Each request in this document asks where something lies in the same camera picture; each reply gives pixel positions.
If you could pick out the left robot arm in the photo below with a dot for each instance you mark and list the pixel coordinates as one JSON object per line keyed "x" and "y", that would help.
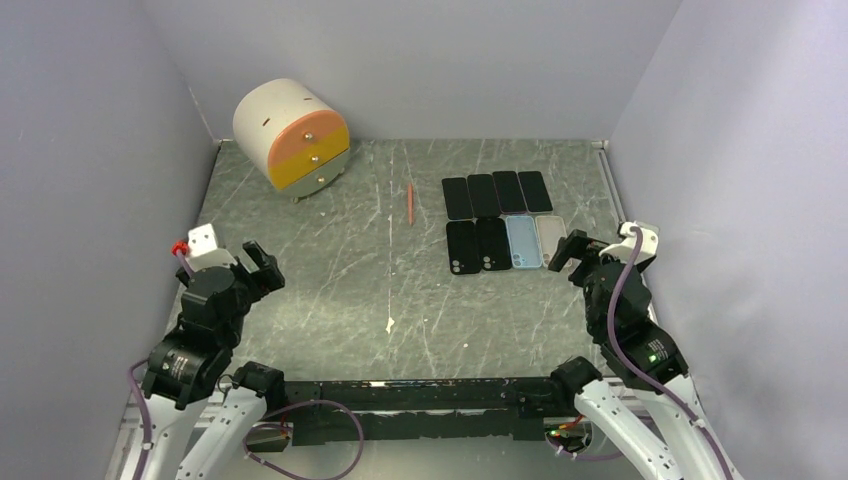
{"x": 184, "y": 368}

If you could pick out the phone with purple frame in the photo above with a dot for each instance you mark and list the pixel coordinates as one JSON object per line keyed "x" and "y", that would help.
{"x": 509, "y": 193}

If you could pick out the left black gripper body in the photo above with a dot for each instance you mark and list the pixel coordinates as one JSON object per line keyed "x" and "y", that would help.
{"x": 249, "y": 283}

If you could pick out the light blue phone case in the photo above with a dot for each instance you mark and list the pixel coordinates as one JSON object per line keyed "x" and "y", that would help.
{"x": 523, "y": 242}

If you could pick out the beige phone case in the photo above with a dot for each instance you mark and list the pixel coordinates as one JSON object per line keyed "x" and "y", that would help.
{"x": 550, "y": 229}

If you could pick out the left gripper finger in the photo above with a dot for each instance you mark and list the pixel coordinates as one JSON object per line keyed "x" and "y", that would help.
{"x": 270, "y": 278}
{"x": 258, "y": 255}

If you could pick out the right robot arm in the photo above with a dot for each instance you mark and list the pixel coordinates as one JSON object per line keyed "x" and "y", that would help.
{"x": 680, "y": 443}

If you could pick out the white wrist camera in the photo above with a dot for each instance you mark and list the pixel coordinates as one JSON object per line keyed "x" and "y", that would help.
{"x": 203, "y": 248}
{"x": 634, "y": 237}

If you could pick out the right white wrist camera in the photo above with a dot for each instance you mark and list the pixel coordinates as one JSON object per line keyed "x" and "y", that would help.
{"x": 634, "y": 237}

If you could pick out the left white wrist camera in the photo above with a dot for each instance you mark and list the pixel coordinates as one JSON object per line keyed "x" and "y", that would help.
{"x": 203, "y": 248}

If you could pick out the black phone case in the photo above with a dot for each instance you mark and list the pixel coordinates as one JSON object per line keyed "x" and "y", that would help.
{"x": 462, "y": 248}
{"x": 493, "y": 244}

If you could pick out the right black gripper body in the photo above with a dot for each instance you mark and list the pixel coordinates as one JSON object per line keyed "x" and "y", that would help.
{"x": 588, "y": 265}

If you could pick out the round white drawer cabinet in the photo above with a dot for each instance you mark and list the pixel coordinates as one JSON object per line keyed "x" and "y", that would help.
{"x": 298, "y": 142}

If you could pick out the black phone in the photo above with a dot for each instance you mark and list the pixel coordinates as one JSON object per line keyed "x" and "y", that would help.
{"x": 483, "y": 196}
{"x": 457, "y": 199}

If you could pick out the red pencil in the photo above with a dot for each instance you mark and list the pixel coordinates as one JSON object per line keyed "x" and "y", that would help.
{"x": 411, "y": 204}

